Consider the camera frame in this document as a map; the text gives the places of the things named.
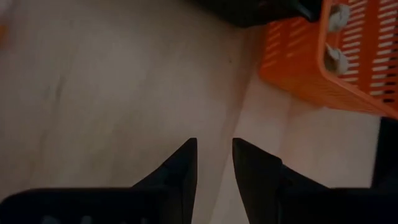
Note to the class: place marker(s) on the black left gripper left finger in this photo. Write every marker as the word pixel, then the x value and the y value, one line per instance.
pixel 180 186

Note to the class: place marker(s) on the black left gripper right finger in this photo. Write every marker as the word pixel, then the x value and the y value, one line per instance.
pixel 255 186

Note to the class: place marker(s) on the orange plastic basket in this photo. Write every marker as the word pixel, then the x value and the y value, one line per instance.
pixel 295 62

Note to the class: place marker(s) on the white skull decoration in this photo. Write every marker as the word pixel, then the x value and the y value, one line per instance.
pixel 335 60

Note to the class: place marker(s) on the black plastic basket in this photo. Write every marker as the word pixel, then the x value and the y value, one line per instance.
pixel 248 12

